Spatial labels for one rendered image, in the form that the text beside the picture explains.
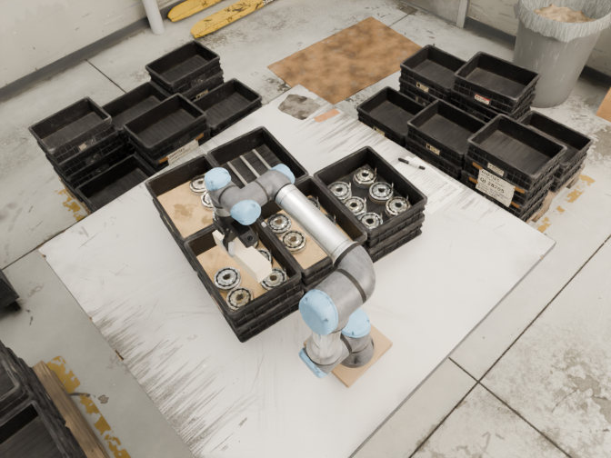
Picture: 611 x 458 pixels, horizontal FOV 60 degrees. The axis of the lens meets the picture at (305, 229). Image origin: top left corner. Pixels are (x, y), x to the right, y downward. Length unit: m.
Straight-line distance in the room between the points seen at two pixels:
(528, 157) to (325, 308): 1.93
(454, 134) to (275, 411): 1.99
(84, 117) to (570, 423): 3.14
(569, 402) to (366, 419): 1.23
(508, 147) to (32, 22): 3.65
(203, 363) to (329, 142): 1.27
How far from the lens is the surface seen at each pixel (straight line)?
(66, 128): 3.60
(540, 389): 2.87
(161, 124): 3.37
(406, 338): 2.06
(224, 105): 3.57
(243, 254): 1.80
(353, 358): 1.93
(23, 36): 4.93
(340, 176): 2.35
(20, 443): 2.62
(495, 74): 3.56
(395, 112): 3.57
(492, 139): 3.12
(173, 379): 2.09
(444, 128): 3.31
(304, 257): 2.10
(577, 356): 3.01
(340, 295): 1.38
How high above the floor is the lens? 2.54
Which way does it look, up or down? 51 degrees down
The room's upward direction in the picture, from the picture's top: 7 degrees counter-clockwise
